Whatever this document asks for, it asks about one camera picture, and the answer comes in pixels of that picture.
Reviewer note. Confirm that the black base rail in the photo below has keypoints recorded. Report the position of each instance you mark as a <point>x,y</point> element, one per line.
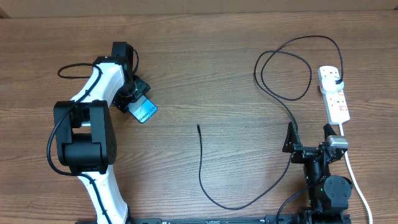
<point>268,219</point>

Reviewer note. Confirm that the blue Galaxy smartphone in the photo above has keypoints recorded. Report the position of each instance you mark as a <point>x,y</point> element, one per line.
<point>143,109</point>

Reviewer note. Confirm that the white power strip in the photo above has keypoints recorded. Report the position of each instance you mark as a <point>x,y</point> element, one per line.
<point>335,103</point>

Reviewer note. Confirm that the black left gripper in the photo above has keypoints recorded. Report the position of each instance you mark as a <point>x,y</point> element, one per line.
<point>122,102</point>

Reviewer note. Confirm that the white charger plug adapter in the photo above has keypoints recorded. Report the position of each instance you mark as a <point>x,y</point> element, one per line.
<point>330,85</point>

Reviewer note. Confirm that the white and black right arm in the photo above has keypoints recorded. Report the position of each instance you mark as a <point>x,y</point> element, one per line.
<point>328,194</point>

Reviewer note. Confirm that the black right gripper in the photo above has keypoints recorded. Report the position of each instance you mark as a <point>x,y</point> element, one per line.
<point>291,145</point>

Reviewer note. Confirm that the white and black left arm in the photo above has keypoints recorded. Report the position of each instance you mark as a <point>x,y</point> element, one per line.
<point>83,143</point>

